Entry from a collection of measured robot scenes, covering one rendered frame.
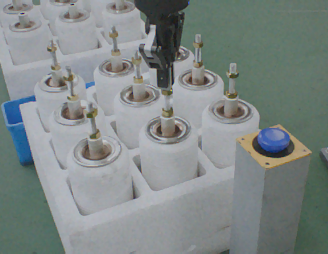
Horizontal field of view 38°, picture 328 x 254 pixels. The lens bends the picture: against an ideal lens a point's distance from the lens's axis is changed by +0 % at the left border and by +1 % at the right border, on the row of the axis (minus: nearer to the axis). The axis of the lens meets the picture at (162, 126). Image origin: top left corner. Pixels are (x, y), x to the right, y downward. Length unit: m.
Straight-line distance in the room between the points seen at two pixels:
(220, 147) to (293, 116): 0.49
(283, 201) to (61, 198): 0.34
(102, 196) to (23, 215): 0.33
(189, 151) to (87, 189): 0.17
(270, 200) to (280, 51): 0.97
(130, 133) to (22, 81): 0.40
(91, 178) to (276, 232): 0.27
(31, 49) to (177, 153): 0.55
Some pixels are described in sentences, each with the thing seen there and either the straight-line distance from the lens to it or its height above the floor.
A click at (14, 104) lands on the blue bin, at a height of 0.11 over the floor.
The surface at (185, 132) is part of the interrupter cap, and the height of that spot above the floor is 0.25.
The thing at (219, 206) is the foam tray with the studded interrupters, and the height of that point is 0.12.
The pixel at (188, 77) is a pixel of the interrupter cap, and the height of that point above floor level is 0.25.
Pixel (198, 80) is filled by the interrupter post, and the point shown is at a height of 0.26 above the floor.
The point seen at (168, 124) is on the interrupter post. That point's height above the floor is 0.27.
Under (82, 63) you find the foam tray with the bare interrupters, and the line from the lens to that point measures 1.17.
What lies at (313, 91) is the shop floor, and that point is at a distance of 1.37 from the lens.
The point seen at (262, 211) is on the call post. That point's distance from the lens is 0.64.
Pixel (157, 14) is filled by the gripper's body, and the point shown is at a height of 0.46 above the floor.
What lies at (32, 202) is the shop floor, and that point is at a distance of 1.04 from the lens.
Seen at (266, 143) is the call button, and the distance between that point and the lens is 0.61.
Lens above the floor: 0.70
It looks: 36 degrees down
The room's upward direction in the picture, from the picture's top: 3 degrees counter-clockwise
